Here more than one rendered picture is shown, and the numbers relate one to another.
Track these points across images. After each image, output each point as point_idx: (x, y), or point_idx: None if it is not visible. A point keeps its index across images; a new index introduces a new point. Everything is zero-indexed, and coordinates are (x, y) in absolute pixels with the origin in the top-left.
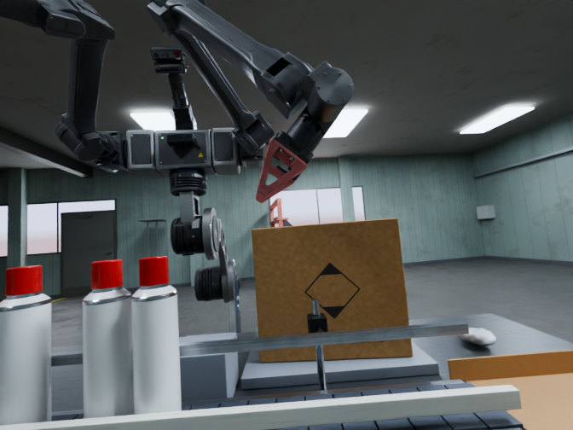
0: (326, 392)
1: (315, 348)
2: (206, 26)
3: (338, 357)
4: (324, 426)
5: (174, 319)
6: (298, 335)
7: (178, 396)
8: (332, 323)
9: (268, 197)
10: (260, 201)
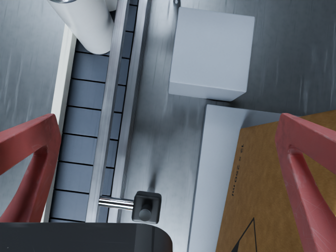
0: (115, 190)
1: (228, 206)
2: None
3: (219, 234)
4: (66, 175)
5: (64, 15)
6: (96, 170)
7: (89, 46)
8: (230, 244)
9: (283, 170)
10: (276, 134)
